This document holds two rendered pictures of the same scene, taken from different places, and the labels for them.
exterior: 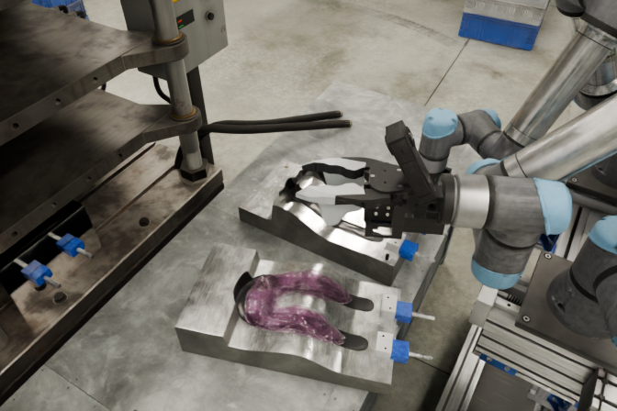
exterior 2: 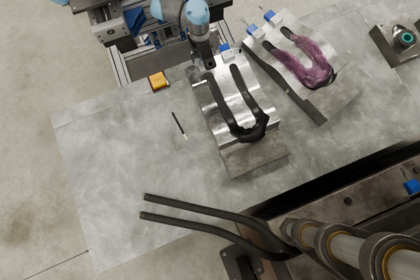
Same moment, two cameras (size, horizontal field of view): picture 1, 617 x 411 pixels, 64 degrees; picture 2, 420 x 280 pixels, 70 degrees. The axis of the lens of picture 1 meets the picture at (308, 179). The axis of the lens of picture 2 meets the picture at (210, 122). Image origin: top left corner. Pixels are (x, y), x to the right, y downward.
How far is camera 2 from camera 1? 140 cm
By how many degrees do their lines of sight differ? 60
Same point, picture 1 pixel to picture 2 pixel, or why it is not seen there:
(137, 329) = (379, 116)
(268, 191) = (263, 153)
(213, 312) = (350, 75)
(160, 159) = (310, 270)
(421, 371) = not seen: hidden behind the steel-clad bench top
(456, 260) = not seen: hidden behind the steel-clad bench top
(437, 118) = (203, 5)
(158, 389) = (379, 79)
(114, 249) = (374, 188)
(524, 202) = not seen: outside the picture
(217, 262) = (334, 104)
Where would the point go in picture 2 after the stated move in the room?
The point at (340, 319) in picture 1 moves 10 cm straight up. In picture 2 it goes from (285, 43) to (290, 30)
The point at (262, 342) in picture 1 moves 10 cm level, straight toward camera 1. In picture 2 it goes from (330, 53) to (339, 34)
